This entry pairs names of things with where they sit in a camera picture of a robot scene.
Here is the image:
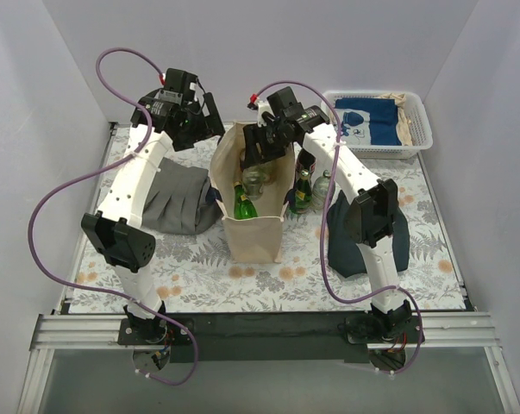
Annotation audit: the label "dark cola bottle red cap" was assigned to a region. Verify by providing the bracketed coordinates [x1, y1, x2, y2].
[295, 148, 316, 180]

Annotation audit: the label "clear Chang bottle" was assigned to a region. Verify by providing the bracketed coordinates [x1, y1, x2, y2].
[241, 166, 271, 201]
[311, 170, 335, 210]

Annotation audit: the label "green Perrier bottle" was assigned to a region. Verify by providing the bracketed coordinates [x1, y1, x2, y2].
[234, 181, 258, 220]
[290, 169, 312, 215]

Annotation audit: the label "beige canvas tote bag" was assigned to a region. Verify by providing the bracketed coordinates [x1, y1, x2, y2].
[209, 123, 295, 264]

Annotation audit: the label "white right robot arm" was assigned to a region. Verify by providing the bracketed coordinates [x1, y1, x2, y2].
[243, 81, 412, 343]

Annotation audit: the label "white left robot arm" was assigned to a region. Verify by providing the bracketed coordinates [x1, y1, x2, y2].
[81, 81, 224, 345]

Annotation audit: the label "grey folded cloth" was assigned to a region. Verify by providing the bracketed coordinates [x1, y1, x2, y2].
[142, 158, 222, 235]

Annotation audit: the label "blue printed cloth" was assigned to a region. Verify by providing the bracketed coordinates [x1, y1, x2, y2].
[334, 97, 402, 146]

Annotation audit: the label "white plastic basket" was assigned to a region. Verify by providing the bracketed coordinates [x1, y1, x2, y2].
[321, 90, 433, 160]

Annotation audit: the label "beige cloth in basket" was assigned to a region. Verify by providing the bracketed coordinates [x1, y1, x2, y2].
[379, 92, 413, 147]

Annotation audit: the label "dark folded shorts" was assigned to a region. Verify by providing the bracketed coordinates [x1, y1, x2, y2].
[327, 191, 410, 279]

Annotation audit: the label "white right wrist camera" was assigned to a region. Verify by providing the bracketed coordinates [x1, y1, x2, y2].
[247, 94, 273, 127]

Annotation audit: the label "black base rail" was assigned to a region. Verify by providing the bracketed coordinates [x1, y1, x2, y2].
[117, 310, 424, 363]

